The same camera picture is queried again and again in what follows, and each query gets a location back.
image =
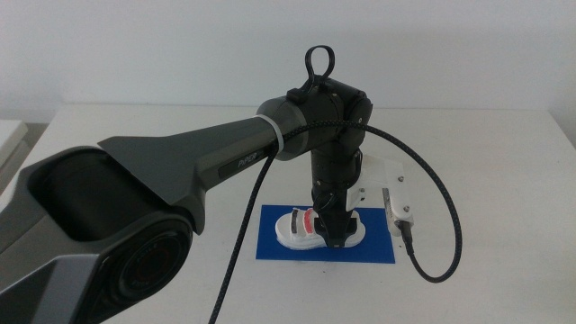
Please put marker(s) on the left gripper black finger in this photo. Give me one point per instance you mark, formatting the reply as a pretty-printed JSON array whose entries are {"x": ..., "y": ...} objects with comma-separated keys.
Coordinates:
[{"x": 336, "y": 231}]

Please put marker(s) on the blue rectangular mat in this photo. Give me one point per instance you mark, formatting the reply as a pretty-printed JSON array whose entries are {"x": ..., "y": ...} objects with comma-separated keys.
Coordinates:
[{"x": 378, "y": 243}]

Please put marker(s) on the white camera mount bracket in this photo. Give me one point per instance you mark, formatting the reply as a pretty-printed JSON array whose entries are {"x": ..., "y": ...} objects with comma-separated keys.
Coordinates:
[{"x": 375, "y": 173}]

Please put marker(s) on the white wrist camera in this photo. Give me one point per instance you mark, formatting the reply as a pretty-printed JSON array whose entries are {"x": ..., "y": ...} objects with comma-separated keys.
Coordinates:
[{"x": 398, "y": 211}]

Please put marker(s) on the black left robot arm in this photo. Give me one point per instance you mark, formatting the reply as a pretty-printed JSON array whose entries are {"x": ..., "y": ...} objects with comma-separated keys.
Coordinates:
[{"x": 180, "y": 157}]

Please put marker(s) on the white zip tie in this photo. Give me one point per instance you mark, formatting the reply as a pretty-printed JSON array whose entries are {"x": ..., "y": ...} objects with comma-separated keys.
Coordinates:
[{"x": 276, "y": 132}]

